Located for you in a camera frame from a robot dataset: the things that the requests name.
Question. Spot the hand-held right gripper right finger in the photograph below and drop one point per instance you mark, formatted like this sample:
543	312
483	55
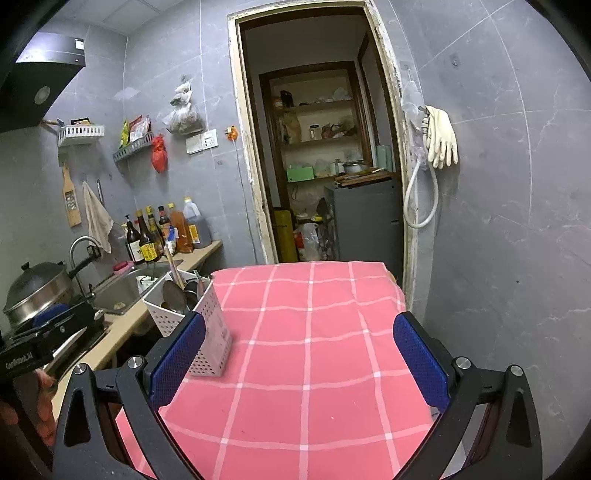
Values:
420	360

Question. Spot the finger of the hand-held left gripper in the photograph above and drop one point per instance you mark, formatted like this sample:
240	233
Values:
48	314
64	330

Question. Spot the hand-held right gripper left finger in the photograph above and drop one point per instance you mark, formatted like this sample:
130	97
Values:
178	355

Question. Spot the white perforated utensil basket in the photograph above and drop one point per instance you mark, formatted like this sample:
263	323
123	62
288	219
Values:
210	323

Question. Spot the metal spoon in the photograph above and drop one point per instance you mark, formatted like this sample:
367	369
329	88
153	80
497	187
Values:
202	286
173	295

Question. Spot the wooden chopstick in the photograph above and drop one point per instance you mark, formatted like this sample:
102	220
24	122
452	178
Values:
171	270

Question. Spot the person's left hand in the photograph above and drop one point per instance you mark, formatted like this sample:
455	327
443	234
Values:
44	406

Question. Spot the black induction cooker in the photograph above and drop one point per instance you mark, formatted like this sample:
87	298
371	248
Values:
87	334

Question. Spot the steel pot with lid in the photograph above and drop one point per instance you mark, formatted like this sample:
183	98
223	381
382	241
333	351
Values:
32	290

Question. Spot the beige kitchen counter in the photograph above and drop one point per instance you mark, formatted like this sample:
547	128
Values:
124	323

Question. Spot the steel sink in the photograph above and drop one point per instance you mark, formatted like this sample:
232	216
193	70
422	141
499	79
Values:
120	290

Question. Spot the steel faucet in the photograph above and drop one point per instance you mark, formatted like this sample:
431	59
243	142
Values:
81	240

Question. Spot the pink sponge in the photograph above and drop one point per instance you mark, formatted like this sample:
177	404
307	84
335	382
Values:
123	267

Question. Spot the pink checked tablecloth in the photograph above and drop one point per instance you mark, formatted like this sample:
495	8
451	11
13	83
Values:
314	369

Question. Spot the beige hanging towel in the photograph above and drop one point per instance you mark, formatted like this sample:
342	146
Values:
97	217

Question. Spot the row of condiment bottles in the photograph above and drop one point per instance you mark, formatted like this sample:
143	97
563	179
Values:
147	244

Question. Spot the blue white packet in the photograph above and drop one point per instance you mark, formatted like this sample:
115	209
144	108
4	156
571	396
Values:
171	240

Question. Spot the wooden grater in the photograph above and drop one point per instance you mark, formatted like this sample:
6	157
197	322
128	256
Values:
69	180

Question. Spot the grey cabinet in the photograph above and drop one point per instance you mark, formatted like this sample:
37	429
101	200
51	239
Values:
364	221

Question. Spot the yellow board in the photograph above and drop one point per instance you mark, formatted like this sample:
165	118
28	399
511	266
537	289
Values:
284	235

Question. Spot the wooden cutting board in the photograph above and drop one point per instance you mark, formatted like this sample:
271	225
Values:
364	177

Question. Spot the red plastic bag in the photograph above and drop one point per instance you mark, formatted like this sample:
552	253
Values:
159	157

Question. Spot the green snack packet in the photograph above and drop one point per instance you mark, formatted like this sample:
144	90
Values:
124	134

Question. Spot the small steel pot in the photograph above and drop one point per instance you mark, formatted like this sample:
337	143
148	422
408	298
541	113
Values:
353	167

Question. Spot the red white snack packet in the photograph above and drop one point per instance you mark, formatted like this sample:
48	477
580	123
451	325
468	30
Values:
140	129

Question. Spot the green box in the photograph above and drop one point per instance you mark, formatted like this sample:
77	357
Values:
300	174

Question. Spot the pair of cream rubber gloves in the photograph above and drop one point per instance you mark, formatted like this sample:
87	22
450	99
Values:
441	138

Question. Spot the black range hood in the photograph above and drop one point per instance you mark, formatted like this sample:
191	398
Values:
32	83

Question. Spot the clear bag of dried goods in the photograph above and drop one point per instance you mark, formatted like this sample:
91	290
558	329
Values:
182	120

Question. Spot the glass jar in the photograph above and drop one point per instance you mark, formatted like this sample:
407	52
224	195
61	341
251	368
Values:
314	132

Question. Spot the wooden shelf unit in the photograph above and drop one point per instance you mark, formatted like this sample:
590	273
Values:
323	106

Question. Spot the grey wall shelf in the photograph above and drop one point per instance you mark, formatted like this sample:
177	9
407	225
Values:
131	150

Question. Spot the white wall basket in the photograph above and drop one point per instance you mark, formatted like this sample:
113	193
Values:
81	132

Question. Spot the white wall socket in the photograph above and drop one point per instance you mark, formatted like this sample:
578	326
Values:
202	141

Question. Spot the worn door frame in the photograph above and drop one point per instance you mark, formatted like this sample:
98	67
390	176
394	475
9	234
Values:
242	138

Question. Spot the orange wall hook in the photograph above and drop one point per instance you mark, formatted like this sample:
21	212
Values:
232	134

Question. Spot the clear plastic wall bag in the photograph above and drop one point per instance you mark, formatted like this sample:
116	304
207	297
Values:
411	106

